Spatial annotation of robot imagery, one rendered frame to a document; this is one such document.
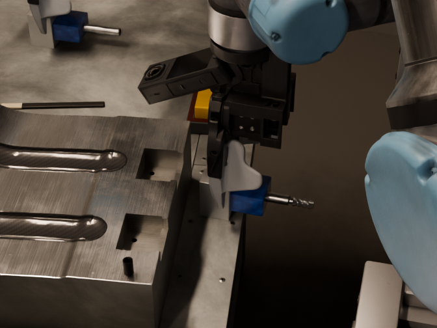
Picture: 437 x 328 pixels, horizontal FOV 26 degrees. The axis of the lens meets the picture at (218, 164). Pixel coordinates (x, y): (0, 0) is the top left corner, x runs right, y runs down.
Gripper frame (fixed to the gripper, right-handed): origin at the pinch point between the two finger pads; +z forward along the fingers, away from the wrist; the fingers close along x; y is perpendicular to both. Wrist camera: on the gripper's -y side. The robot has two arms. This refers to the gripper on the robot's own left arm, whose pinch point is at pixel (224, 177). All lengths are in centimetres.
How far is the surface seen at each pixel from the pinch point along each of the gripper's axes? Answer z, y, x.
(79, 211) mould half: -4.1, -12.3, -13.8
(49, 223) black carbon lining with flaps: -3.6, -14.9, -15.8
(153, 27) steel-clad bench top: 4.5, -20.4, 35.3
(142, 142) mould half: -4.4, -9.3, -1.6
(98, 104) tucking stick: 4.1, -21.4, 14.4
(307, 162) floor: 84, -5, 103
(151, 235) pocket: -1.7, -4.6, -13.0
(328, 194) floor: 84, 3, 92
